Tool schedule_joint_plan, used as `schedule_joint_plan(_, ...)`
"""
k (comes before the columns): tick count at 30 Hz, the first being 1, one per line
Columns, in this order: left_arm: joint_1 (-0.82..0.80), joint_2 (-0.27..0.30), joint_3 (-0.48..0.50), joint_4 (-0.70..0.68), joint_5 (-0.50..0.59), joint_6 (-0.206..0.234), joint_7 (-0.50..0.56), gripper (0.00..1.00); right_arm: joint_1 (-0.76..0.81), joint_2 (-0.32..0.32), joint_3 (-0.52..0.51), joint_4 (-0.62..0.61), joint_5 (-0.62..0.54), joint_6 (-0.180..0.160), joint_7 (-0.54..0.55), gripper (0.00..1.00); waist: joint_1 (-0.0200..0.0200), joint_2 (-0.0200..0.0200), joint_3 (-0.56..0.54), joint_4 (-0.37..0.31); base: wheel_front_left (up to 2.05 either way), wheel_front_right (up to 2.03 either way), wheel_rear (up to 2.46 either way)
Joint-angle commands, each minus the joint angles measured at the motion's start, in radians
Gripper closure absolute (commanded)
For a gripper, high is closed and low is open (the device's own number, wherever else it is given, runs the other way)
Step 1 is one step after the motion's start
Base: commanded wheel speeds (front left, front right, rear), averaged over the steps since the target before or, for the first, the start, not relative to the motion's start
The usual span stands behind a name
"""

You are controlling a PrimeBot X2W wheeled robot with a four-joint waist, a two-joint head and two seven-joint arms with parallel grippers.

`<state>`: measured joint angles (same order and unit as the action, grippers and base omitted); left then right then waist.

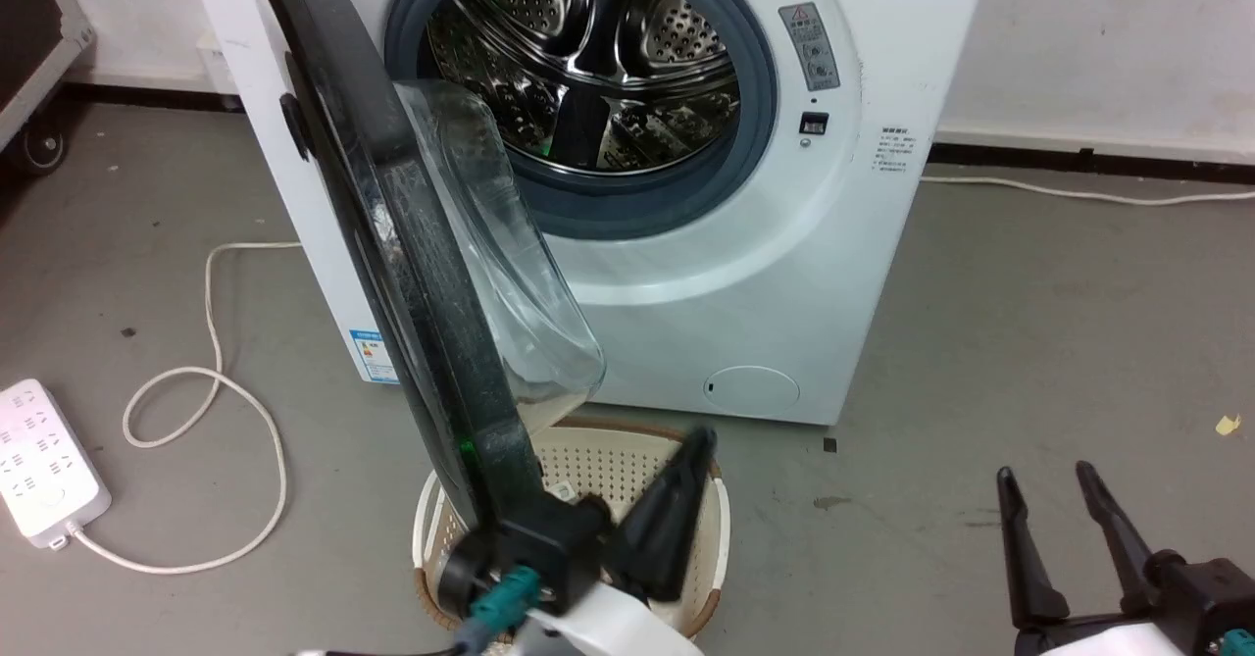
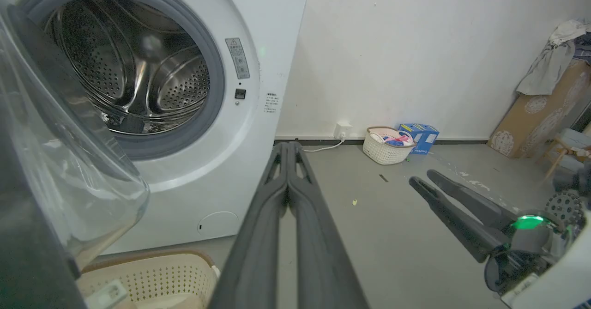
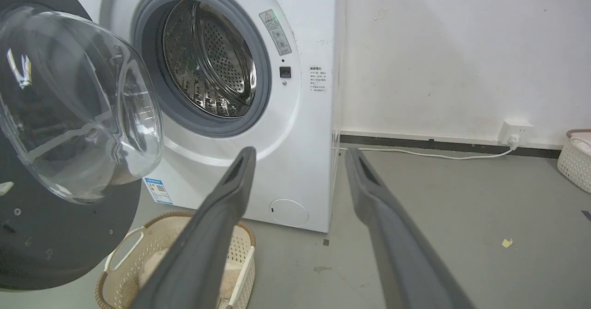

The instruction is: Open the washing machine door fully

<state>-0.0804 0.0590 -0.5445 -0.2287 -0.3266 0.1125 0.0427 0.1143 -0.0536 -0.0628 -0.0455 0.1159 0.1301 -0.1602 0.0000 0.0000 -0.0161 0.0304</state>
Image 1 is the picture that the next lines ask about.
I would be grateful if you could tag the black caster wheel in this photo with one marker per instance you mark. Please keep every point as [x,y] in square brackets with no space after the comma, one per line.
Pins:
[44,144]

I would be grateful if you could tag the cream perforated laundry basket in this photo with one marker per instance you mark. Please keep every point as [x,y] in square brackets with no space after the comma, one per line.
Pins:
[598,465]

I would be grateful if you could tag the teal gripper connector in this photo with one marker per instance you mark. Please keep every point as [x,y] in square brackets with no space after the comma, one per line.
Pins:
[505,592]
[1240,643]

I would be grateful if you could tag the teal left gripper connector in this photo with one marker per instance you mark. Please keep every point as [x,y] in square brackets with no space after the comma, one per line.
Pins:
[505,592]

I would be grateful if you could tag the white power strip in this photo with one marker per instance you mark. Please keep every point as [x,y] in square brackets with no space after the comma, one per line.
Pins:
[39,460]

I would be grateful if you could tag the blue energy label sticker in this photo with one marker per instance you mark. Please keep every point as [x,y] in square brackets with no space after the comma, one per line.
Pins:
[376,357]

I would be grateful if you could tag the black flight case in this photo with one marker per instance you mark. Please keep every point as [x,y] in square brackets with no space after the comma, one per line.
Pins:
[25,19]

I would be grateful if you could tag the grey rubber door gasket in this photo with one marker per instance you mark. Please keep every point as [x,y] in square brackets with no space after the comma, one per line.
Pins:
[755,117]

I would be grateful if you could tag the white front-load washing machine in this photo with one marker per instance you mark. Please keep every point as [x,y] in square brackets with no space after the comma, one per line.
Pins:
[863,274]

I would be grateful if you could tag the round drain filter cover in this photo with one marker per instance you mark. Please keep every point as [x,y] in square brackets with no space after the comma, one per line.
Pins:
[753,388]

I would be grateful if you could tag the yellow paper scrap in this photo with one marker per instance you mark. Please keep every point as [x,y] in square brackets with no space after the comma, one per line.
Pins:
[1228,426]

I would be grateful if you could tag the black-rimmed glass washer door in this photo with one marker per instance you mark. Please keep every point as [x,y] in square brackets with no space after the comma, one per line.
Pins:
[412,274]

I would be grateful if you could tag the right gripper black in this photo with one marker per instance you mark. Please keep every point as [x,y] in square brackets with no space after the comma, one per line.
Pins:
[1201,602]

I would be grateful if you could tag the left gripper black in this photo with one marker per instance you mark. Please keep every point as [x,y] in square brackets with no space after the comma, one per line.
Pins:
[559,538]

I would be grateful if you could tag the teal right gripper connector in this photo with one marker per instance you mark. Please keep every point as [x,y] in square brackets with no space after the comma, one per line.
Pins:
[1240,643]

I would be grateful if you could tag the black door lock latch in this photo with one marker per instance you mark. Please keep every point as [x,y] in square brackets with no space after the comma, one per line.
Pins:
[814,124]

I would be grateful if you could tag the grey warning sticker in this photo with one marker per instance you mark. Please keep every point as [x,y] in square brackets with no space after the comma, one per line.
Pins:
[810,46]

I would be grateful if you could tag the stainless steel washer drum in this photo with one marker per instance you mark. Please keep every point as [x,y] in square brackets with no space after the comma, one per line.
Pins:
[627,38]

